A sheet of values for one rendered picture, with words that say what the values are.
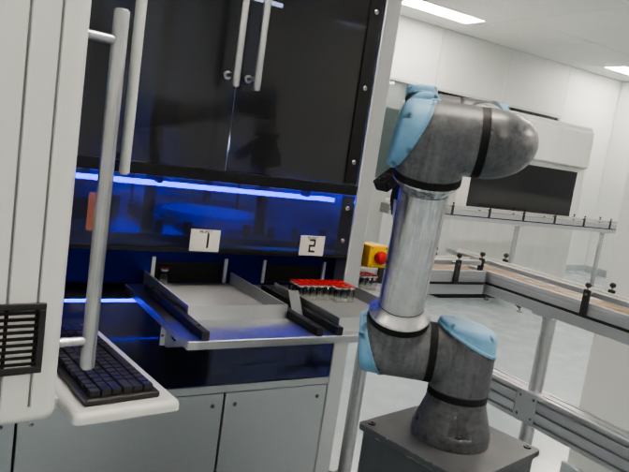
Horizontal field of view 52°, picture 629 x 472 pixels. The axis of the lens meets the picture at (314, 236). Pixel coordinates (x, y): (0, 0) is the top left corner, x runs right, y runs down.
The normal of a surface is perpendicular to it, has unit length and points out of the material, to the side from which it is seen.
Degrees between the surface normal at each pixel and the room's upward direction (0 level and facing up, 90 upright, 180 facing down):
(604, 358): 90
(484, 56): 90
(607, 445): 90
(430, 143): 103
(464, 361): 88
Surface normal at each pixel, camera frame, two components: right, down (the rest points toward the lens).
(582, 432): -0.84, -0.05
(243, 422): 0.51, 0.19
